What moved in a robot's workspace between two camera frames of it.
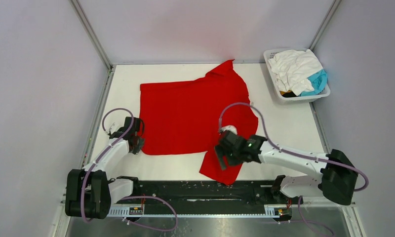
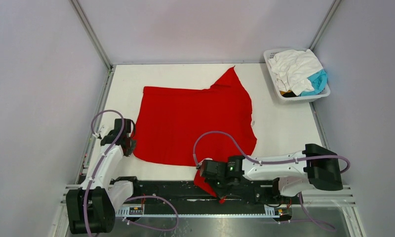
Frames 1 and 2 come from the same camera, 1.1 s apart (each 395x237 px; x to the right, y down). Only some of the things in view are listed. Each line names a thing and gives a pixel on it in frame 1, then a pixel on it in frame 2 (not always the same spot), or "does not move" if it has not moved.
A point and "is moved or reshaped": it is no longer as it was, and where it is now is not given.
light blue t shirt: (318, 81) does not move
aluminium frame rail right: (324, 24) does not move
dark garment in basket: (287, 94) does not move
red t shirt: (186, 117) is moved or reshaped
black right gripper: (220, 151) -> (220, 193)
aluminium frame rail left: (90, 32) does not move
